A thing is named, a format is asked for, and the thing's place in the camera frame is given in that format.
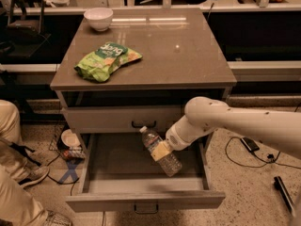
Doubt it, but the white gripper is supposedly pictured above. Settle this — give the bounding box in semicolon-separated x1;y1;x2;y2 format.
150;125;189;161

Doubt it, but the clear plastic water bottle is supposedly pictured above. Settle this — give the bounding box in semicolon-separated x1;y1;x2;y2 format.
139;126;182;177

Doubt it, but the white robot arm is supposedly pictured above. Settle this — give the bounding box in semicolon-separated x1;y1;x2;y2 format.
151;97;301;161

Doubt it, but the open bottom drawer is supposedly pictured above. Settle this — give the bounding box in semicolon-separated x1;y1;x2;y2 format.
66;133;225;214

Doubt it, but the grey drawer cabinet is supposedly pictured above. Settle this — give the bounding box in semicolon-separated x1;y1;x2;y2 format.
50;8;238;214

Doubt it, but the closed upper drawer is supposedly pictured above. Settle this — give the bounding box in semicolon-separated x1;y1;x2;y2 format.
62;105;184;134

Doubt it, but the black phone on floor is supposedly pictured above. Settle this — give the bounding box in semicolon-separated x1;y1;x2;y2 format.
241;137;260;153

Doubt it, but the blue tape cross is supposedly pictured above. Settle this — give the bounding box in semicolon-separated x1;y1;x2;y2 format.
58;158;82;185

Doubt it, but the green chip bag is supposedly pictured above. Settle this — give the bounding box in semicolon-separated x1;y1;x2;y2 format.
74;42;142;83

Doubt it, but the black bar on floor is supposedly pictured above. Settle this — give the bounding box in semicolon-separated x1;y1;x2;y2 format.
274;176;295;217

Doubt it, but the person's leg in khaki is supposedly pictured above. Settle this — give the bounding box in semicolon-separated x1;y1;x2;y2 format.
0;100;48;226

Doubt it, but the black chair in background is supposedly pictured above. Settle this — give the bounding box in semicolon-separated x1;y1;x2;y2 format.
7;0;48;44

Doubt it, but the black cable on floor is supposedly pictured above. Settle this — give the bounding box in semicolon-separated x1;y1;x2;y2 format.
224;136;301;170

